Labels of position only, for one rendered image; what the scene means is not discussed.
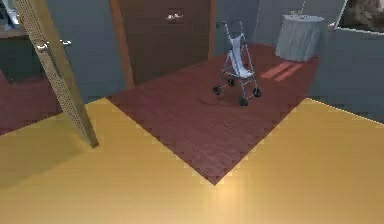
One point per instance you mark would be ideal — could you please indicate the brown closed room door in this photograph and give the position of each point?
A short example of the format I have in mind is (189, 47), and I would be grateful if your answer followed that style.
(165, 40)

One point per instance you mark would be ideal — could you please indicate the white folding stroller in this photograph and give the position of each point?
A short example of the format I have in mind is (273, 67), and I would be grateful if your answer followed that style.
(238, 63)

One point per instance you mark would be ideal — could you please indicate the framed brown picture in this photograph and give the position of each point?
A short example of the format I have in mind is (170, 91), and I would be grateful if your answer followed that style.
(363, 13)

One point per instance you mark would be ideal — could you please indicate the small pale item on table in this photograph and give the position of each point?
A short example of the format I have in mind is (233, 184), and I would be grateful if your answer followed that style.
(299, 12)

